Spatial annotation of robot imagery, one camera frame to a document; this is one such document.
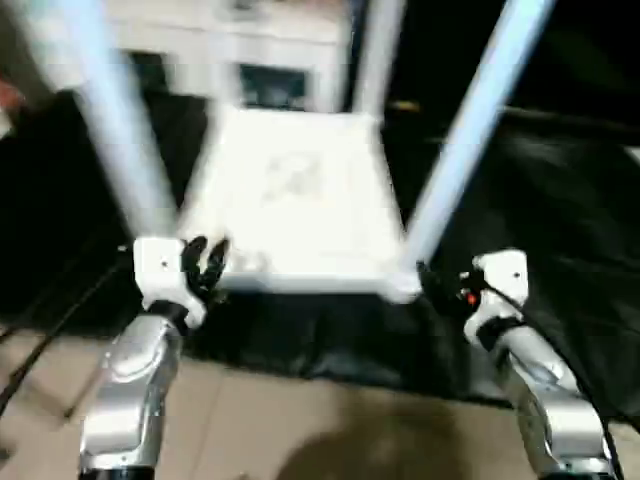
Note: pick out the white plastic table top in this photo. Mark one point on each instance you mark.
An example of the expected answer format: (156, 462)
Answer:
(300, 190)

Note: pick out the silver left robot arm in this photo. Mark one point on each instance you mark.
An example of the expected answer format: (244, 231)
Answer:
(130, 390)

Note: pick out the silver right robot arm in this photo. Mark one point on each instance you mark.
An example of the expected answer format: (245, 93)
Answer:
(550, 400)

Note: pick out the black plastic mat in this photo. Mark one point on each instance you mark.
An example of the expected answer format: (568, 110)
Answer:
(570, 220)

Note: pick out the small tan box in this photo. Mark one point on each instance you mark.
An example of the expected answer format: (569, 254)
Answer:
(404, 105)

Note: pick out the white glass-door cabinet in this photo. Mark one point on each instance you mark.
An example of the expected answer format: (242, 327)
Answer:
(230, 45)

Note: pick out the black flat screen television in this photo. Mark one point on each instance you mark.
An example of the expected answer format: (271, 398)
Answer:
(590, 50)

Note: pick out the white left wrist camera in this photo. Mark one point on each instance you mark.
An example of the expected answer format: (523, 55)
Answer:
(165, 275)

